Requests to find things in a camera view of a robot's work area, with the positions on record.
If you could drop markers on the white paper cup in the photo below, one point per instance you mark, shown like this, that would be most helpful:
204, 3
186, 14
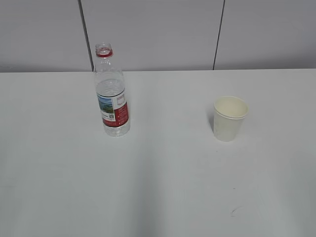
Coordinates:
229, 113

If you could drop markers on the clear plastic water bottle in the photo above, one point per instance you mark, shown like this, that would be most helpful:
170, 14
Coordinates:
111, 92

